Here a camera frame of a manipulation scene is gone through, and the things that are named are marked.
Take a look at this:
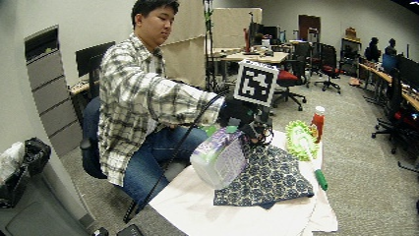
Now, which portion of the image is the blue office chair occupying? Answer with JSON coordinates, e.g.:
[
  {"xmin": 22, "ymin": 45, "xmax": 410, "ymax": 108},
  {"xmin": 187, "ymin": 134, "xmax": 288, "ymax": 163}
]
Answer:
[{"xmin": 79, "ymin": 96, "xmax": 110, "ymax": 180}]

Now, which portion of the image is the red and black office chair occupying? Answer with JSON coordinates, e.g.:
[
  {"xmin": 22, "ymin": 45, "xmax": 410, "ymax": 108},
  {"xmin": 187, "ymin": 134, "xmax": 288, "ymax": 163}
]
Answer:
[{"xmin": 272, "ymin": 59, "xmax": 309, "ymax": 112}]

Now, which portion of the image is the red sauce bottle white cap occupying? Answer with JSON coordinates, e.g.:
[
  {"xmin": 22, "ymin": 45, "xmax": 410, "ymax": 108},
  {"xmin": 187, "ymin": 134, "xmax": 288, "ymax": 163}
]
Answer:
[{"xmin": 311, "ymin": 105, "xmax": 328, "ymax": 145}]

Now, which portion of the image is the long wooden desk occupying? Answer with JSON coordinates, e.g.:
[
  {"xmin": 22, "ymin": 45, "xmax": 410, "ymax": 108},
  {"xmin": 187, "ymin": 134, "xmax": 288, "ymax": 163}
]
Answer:
[{"xmin": 358, "ymin": 62, "xmax": 419, "ymax": 112}]

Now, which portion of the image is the brown door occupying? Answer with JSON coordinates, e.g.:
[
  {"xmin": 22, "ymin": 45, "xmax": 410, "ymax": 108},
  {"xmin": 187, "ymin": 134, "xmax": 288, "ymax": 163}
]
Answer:
[{"xmin": 297, "ymin": 14, "xmax": 323, "ymax": 42}]

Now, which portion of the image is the black garbage bag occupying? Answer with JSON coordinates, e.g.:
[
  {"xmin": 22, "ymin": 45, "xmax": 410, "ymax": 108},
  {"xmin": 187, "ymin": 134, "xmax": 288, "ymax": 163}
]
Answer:
[{"xmin": 0, "ymin": 137, "xmax": 53, "ymax": 209}]

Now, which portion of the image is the green duster with handle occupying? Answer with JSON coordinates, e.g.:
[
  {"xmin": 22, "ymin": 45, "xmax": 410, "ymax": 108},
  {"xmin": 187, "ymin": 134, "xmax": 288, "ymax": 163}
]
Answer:
[{"xmin": 285, "ymin": 119, "xmax": 329, "ymax": 192}]

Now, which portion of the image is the blue patterned cloth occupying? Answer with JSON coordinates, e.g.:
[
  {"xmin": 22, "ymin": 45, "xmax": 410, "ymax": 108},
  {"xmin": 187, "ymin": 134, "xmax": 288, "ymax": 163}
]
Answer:
[{"xmin": 212, "ymin": 141, "xmax": 316, "ymax": 210}]

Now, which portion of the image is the the person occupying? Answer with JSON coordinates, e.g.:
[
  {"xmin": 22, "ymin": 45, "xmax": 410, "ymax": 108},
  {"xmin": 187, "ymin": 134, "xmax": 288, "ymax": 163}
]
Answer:
[{"xmin": 98, "ymin": 0, "xmax": 227, "ymax": 210}]

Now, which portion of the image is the grey filing cabinet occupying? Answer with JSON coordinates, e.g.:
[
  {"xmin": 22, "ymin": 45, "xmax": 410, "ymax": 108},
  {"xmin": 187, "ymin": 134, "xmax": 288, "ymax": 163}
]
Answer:
[{"xmin": 25, "ymin": 25, "xmax": 84, "ymax": 157}]

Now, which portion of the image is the black tripod stand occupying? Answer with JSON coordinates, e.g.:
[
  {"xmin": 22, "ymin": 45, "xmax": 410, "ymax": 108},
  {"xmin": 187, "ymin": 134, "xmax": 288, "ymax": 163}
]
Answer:
[{"xmin": 203, "ymin": 0, "xmax": 220, "ymax": 92}]

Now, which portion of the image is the clear plastic container purple label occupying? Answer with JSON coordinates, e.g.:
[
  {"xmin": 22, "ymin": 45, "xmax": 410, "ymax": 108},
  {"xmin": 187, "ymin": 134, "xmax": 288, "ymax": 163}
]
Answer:
[{"xmin": 190, "ymin": 127, "xmax": 249, "ymax": 190}]

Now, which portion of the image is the black cable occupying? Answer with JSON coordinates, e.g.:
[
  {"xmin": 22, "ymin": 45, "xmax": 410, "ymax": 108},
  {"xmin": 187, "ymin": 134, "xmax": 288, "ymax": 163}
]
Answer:
[{"xmin": 123, "ymin": 89, "xmax": 231, "ymax": 224}]

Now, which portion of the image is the grey bin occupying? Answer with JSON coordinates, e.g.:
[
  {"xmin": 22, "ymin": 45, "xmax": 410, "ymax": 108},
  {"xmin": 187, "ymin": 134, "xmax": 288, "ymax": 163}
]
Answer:
[{"xmin": 0, "ymin": 176, "xmax": 96, "ymax": 236}]

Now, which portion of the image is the white tablecloth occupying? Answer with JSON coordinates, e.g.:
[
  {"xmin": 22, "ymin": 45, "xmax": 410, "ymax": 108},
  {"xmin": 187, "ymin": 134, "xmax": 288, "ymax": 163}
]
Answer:
[{"xmin": 148, "ymin": 129, "xmax": 340, "ymax": 236}]

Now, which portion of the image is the white cube with black markers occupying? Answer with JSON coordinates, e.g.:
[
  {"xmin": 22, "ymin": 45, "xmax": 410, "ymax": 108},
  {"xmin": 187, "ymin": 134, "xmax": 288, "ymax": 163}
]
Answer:
[{"xmin": 232, "ymin": 59, "xmax": 281, "ymax": 108}]

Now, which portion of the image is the black computer monitor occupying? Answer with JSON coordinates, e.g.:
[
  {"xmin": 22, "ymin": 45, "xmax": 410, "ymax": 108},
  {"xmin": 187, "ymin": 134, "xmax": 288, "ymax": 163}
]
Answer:
[{"xmin": 75, "ymin": 40, "xmax": 118, "ymax": 79}]

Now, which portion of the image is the beige partition panel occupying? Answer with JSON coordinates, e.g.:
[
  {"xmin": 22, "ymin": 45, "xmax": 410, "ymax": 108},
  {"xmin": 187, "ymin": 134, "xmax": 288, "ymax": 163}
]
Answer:
[{"xmin": 159, "ymin": 0, "xmax": 211, "ymax": 89}]

